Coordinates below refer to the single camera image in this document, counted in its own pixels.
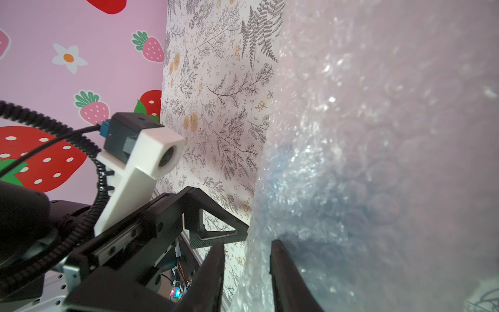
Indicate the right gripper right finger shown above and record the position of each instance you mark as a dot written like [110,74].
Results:
[289,289]

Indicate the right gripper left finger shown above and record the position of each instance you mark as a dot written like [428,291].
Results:
[206,291]

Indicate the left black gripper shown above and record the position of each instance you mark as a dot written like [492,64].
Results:
[121,269]

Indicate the clear bubble wrap sheet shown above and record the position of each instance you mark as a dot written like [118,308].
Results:
[380,170]

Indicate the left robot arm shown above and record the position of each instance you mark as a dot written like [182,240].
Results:
[38,235]

